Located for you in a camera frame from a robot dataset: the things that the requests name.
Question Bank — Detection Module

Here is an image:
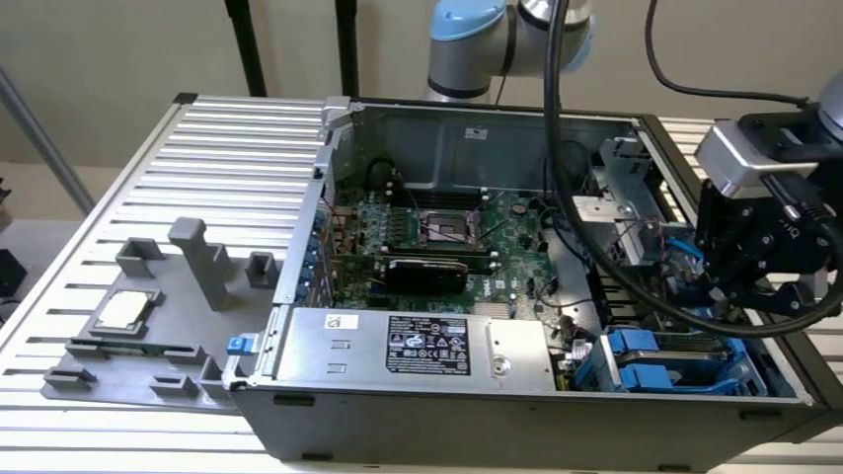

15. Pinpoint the silver power supply unit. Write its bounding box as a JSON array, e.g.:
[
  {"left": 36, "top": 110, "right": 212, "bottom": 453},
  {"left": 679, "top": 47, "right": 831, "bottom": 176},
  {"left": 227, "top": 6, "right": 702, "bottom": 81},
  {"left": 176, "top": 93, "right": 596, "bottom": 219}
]
[{"left": 274, "top": 306, "right": 560, "bottom": 392}]

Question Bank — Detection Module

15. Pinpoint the thick black camera cable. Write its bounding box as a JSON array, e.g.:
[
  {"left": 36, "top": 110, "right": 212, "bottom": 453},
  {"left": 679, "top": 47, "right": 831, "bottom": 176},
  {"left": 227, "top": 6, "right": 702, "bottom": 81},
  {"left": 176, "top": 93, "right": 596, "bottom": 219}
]
[{"left": 540, "top": 0, "right": 832, "bottom": 340}]

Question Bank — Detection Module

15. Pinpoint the grey slanted pole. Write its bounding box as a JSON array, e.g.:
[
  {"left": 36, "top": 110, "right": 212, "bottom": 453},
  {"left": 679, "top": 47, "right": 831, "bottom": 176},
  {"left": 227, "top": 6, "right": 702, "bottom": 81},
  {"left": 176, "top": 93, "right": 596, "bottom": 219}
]
[{"left": 0, "top": 63, "right": 95, "bottom": 214}]

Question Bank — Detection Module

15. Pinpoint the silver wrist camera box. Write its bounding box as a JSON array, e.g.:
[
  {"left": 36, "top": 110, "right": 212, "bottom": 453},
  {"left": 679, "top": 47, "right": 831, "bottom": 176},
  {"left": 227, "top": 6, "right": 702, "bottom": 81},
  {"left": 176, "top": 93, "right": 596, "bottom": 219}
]
[{"left": 695, "top": 112, "right": 824, "bottom": 199}]

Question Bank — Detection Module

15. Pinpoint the CPU socket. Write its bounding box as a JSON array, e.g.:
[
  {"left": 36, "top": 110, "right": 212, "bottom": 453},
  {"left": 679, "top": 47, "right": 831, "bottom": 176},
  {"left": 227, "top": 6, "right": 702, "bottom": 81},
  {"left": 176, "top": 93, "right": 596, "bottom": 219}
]
[{"left": 406, "top": 206, "right": 490, "bottom": 249}]

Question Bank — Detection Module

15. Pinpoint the silver metal latch plate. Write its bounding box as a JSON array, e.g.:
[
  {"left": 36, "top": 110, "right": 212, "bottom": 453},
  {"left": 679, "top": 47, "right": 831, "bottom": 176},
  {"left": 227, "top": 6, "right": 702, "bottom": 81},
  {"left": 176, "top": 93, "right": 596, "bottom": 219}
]
[{"left": 570, "top": 196, "right": 626, "bottom": 234}]

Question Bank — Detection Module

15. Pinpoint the thin black cable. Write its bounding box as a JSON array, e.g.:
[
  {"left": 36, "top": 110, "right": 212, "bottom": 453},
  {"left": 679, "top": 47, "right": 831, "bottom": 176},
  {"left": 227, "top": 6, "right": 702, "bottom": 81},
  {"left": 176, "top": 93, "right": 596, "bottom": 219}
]
[{"left": 643, "top": 0, "right": 812, "bottom": 106}]

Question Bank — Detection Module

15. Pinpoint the black graphics card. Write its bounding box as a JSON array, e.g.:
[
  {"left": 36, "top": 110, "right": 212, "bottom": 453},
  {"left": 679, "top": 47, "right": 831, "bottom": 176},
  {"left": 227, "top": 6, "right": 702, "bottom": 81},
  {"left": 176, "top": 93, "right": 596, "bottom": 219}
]
[{"left": 371, "top": 253, "right": 472, "bottom": 298}]

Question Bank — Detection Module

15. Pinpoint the silver drive cage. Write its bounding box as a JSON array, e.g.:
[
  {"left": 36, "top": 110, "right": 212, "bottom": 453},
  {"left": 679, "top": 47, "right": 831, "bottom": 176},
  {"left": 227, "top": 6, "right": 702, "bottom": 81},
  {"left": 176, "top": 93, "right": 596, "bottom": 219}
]
[{"left": 588, "top": 136, "right": 692, "bottom": 268}]

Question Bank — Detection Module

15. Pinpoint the black stand pole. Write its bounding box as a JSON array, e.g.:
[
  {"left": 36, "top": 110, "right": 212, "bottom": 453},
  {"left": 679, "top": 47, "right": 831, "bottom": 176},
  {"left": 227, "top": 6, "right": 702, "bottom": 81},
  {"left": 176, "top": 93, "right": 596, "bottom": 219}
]
[
  {"left": 223, "top": 0, "right": 270, "bottom": 98},
  {"left": 334, "top": 0, "right": 363, "bottom": 99}
]

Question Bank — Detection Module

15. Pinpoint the grey parts rack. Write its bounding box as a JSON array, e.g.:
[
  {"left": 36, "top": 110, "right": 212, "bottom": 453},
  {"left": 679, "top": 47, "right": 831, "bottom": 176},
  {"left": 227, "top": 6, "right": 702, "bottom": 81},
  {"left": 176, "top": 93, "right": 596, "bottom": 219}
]
[{"left": 42, "top": 215, "right": 286, "bottom": 407}]

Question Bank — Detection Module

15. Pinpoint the blue data wire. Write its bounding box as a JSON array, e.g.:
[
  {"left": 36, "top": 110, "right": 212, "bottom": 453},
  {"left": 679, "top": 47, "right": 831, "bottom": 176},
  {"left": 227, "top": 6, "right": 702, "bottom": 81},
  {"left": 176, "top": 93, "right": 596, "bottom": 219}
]
[{"left": 663, "top": 236, "right": 703, "bottom": 266}]

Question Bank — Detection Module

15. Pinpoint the green motherboard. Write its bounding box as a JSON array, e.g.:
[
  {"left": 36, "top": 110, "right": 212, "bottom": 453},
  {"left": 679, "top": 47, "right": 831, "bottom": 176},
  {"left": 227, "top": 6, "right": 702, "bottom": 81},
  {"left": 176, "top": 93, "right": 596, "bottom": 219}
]
[{"left": 327, "top": 189, "right": 566, "bottom": 317}]

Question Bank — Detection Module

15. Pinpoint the silver CPU chip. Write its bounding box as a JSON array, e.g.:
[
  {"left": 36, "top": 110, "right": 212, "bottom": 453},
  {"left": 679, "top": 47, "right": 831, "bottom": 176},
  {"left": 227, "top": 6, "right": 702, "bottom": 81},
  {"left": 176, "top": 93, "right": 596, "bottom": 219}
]
[{"left": 90, "top": 289, "right": 167, "bottom": 333}]

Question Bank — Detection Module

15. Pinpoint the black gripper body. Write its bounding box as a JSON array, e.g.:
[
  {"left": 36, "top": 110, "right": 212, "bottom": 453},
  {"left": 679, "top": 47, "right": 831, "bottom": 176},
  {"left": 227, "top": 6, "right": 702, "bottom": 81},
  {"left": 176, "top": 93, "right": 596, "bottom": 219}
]
[{"left": 743, "top": 195, "right": 843, "bottom": 277}]

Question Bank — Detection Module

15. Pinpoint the open black PC case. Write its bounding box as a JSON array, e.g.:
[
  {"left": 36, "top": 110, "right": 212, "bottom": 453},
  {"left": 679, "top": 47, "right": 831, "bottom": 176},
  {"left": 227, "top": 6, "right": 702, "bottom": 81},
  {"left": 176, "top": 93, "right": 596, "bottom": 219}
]
[{"left": 223, "top": 96, "right": 832, "bottom": 463}]

